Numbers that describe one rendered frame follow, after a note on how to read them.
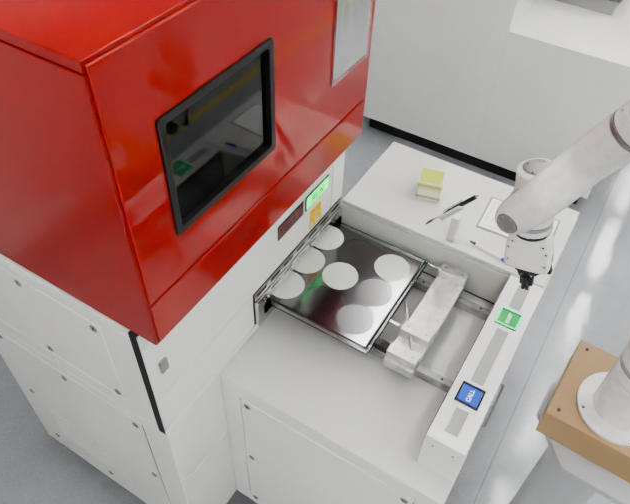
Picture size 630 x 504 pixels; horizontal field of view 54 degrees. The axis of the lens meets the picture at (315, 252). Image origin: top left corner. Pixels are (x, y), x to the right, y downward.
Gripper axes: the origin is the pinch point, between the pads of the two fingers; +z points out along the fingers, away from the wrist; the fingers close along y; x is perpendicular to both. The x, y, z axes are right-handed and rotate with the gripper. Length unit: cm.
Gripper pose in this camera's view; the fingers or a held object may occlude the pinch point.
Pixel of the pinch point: (526, 279)
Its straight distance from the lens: 154.4
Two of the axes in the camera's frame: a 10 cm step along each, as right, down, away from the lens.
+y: 8.4, 2.5, -4.8
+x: 5.3, -6.1, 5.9
